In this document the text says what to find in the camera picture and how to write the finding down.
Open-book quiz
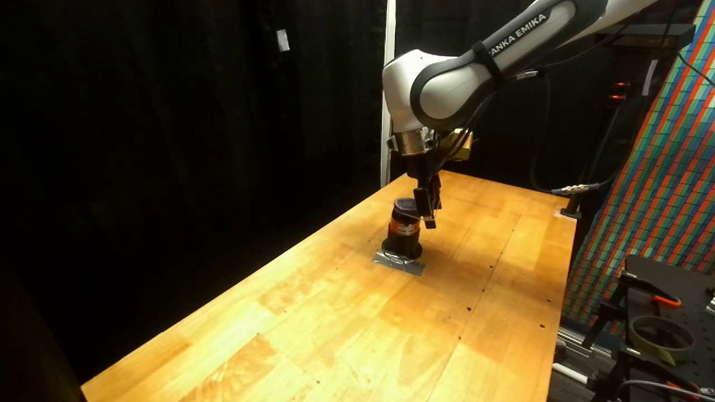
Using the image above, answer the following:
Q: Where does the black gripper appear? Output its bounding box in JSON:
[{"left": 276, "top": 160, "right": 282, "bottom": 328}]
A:
[{"left": 408, "top": 149, "right": 442, "bottom": 231}]

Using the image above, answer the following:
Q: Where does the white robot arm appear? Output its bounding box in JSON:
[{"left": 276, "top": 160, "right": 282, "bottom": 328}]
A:
[{"left": 382, "top": 0, "right": 658, "bottom": 227}]

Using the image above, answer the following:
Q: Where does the dark upside-down cup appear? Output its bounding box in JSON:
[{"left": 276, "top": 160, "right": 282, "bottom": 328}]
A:
[{"left": 382, "top": 198, "right": 423, "bottom": 259}]

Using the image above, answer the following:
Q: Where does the grey tape under cup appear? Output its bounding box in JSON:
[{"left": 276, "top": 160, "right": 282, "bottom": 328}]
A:
[{"left": 373, "top": 251, "right": 424, "bottom": 278}]

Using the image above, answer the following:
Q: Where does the white vertical pole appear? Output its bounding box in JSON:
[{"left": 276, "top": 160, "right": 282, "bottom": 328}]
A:
[{"left": 381, "top": 0, "right": 395, "bottom": 186}]

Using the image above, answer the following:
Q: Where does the colourful patterned board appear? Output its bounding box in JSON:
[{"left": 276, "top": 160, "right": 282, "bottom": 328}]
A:
[{"left": 563, "top": 0, "right": 715, "bottom": 322}]

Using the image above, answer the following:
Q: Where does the black curtain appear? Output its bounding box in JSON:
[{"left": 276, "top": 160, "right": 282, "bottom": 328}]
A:
[{"left": 0, "top": 0, "right": 387, "bottom": 380}]

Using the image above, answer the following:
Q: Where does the tape roll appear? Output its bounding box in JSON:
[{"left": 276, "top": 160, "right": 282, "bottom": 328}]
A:
[{"left": 629, "top": 316, "right": 696, "bottom": 366}]

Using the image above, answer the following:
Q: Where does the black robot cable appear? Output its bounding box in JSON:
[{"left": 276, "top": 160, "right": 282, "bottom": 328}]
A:
[{"left": 433, "top": 42, "right": 554, "bottom": 177}]

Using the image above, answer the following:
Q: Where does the orange handled clamp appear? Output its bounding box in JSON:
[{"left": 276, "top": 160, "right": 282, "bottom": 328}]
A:
[{"left": 619, "top": 273, "right": 681, "bottom": 309}]

